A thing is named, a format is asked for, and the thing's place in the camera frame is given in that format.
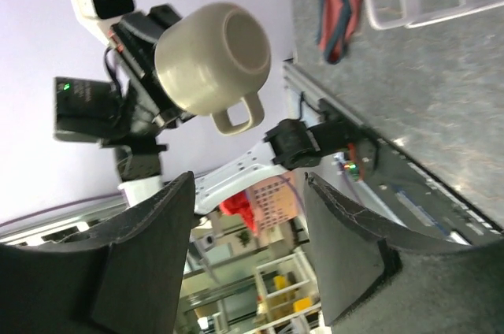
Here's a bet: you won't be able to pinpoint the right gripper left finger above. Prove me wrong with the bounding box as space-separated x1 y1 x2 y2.
39 171 196 334

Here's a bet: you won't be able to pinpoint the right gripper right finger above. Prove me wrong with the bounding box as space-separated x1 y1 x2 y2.
304 173 464 326

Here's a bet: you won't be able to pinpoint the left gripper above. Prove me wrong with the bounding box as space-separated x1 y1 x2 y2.
54 5 194 146

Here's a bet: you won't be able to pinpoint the olive green small cup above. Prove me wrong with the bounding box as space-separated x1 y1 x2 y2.
154 2 272 135

